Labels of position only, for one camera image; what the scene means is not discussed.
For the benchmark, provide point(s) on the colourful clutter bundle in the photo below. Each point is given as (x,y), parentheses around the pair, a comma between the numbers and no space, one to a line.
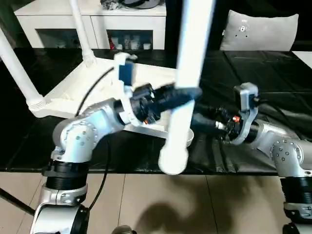
(111,4)

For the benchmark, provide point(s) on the grey pillow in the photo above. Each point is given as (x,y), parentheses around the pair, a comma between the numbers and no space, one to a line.
(258,31)

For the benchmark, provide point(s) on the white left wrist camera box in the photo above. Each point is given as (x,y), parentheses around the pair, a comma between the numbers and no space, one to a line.
(126,70)

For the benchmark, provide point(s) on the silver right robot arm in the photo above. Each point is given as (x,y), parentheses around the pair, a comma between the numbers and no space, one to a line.
(282,151)

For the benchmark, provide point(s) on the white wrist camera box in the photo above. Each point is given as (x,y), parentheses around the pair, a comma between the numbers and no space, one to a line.
(126,70)
(246,97)

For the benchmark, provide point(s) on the white plastic table leg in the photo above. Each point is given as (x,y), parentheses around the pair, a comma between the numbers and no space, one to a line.
(19,73)
(80,29)
(192,48)

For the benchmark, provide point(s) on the white flat board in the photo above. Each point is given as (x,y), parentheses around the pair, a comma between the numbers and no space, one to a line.
(303,56)

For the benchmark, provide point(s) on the white plastic table top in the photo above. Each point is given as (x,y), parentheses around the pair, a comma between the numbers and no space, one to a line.
(97,92)

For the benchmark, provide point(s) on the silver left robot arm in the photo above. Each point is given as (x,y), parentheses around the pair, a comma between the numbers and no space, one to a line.
(78,141)

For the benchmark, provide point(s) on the black cabinet with yellow label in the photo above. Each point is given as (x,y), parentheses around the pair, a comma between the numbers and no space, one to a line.
(219,19)

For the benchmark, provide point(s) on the white sideboard cabinet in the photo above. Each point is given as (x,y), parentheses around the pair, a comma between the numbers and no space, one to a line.
(58,22)

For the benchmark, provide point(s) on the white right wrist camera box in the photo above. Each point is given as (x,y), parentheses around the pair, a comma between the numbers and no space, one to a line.
(246,97)

